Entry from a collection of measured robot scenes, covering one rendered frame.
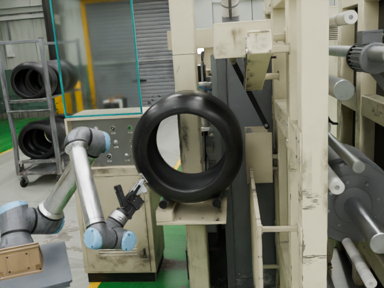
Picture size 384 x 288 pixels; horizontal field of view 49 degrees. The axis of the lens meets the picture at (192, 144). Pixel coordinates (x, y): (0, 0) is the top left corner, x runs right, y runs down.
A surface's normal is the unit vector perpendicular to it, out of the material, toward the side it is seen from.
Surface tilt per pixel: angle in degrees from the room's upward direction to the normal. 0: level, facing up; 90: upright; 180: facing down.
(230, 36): 90
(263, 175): 90
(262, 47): 72
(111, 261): 90
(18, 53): 90
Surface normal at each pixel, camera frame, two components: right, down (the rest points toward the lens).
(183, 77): -0.09, 0.23
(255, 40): -0.11, -0.08
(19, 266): 0.32, 0.19
